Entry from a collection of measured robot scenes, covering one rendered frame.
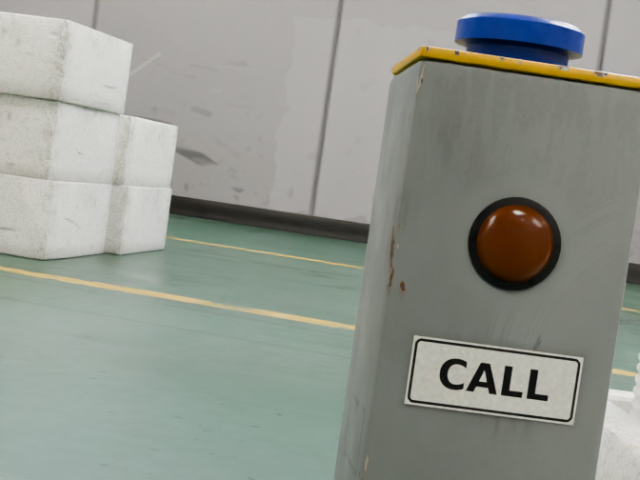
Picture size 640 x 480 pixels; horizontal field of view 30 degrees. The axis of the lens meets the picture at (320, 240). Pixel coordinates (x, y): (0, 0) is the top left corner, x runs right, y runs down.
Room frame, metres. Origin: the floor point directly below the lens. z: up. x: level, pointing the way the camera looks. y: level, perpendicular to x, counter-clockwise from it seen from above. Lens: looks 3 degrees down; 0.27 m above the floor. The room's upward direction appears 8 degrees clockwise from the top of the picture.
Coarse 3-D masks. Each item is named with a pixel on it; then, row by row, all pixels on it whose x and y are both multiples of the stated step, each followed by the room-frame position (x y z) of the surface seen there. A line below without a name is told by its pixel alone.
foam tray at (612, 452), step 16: (608, 400) 0.63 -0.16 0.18; (624, 400) 0.63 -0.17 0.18; (608, 416) 0.56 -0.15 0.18; (624, 416) 0.57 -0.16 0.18; (608, 432) 0.53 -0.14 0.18; (624, 432) 0.52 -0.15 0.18; (608, 448) 0.52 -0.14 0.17; (624, 448) 0.50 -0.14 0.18; (608, 464) 0.52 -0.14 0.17; (624, 464) 0.50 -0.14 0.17
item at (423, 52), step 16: (432, 48) 0.34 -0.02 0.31; (400, 64) 0.39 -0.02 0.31; (480, 64) 0.34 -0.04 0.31; (496, 64) 0.34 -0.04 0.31; (512, 64) 0.34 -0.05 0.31; (528, 64) 0.34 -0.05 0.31; (544, 64) 0.34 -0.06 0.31; (576, 80) 0.35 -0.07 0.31; (592, 80) 0.34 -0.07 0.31; (608, 80) 0.34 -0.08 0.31; (624, 80) 0.35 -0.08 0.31
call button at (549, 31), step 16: (464, 16) 0.37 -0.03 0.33; (480, 16) 0.36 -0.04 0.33; (496, 16) 0.36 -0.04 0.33; (512, 16) 0.36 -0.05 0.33; (528, 16) 0.36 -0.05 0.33; (464, 32) 0.37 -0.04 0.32; (480, 32) 0.36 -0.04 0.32; (496, 32) 0.36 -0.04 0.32; (512, 32) 0.36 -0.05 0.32; (528, 32) 0.36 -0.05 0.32; (544, 32) 0.36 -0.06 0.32; (560, 32) 0.36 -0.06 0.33; (576, 32) 0.37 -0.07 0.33; (480, 48) 0.37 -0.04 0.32; (496, 48) 0.36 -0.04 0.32; (512, 48) 0.36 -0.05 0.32; (528, 48) 0.36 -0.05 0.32; (544, 48) 0.36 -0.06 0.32; (560, 48) 0.36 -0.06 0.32; (576, 48) 0.37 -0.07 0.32; (560, 64) 0.37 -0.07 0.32
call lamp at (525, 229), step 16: (512, 208) 0.34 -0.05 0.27; (528, 208) 0.34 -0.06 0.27; (496, 224) 0.34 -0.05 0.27; (512, 224) 0.34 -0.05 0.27; (528, 224) 0.34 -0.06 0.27; (544, 224) 0.34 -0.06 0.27; (480, 240) 0.34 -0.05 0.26; (496, 240) 0.34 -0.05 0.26; (512, 240) 0.34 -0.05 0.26; (528, 240) 0.34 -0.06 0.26; (544, 240) 0.34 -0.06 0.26; (480, 256) 0.34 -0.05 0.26; (496, 256) 0.34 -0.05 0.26; (512, 256) 0.34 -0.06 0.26; (528, 256) 0.34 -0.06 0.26; (544, 256) 0.34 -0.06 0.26; (496, 272) 0.34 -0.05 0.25; (512, 272) 0.34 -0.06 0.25; (528, 272) 0.34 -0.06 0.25
